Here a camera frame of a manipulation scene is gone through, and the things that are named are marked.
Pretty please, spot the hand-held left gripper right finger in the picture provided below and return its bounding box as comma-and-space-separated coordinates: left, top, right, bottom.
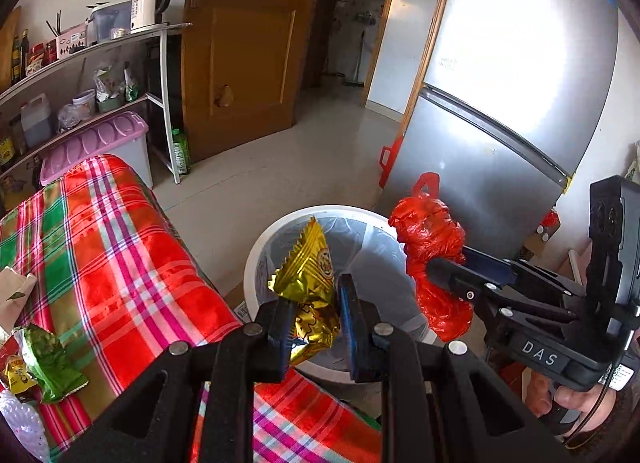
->
336, 273, 576, 463

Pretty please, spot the mop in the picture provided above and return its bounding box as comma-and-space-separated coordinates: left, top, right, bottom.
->
345, 26, 365, 89

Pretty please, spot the white plastic tub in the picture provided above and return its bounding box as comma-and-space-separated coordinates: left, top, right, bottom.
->
71, 89, 97, 119

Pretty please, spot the red thermos jug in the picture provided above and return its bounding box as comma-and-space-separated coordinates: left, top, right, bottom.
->
378, 136, 403, 189

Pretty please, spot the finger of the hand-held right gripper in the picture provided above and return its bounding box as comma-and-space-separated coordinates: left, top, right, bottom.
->
462, 245, 587, 296
426, 257, 578, 325

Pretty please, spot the white foam fruit net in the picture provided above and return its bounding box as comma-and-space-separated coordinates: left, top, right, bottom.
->
0, 388, 51, 463

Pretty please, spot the yellow red small packet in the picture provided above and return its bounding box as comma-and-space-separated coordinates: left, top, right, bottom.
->
2, 355, 41, 404

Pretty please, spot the person's right hand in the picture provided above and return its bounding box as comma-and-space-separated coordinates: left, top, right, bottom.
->
522, 368, 621, 436

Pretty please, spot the white trash bin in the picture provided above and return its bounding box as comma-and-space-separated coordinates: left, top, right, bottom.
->
243, 204, 441, 384

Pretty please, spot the brown wooden door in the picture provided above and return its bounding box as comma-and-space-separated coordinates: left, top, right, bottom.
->
181, 0, 331, 164

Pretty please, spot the clear blue-lidded storage box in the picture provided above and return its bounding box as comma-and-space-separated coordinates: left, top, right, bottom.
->
89, 0, 133, 44

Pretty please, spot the white electric kettle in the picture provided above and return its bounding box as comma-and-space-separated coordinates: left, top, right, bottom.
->
131, 0, 174, 34

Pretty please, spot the red green plaid tablecloth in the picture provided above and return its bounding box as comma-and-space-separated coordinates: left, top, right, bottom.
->
0, 153, 383, 463

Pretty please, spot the gold foil snack wrapper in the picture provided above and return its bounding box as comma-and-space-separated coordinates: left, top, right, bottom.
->
267, 216, 342, 369

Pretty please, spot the pink utensil holder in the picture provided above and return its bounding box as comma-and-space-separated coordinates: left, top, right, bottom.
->
56, 23, 91, 60

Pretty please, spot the clear plastic bag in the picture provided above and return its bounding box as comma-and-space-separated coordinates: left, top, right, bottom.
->
56, 103, 81, 133

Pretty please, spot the green plastic bottle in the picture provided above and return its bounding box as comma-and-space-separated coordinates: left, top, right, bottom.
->
171, 128, 192, 175

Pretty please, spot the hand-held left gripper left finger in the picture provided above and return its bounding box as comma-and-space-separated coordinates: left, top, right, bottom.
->
57, 299, 301, 463

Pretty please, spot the wooden cutting board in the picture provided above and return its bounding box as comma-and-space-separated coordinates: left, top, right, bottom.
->
0, 6, 23, 94

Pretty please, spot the clear plastic oil jug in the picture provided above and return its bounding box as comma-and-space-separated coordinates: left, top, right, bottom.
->
21, 93, 53, 148

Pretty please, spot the green snack wrapper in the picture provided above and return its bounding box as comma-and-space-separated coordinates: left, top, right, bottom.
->
19, 325, 90, 404

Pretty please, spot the pink lidded storage bin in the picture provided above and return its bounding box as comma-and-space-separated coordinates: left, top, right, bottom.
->
40, 110, 153, 189

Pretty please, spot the metal shelf rack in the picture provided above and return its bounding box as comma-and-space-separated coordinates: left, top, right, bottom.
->
0, 20, 193, 209

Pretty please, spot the green white packet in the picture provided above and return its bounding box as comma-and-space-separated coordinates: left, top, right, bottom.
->
124, 63, 141, 103

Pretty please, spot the silver refrigerator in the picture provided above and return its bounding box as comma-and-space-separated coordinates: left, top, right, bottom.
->
375, 0, 621, 264

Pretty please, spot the white green food bag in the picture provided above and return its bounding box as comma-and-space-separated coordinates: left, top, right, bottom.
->
94, 66, 126, 111

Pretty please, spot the cream paper wrapper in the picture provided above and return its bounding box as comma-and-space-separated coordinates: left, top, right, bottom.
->
0, 267, 38, 336

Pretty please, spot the red plastic bag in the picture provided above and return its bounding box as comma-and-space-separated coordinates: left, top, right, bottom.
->
388, 172, 475, 336

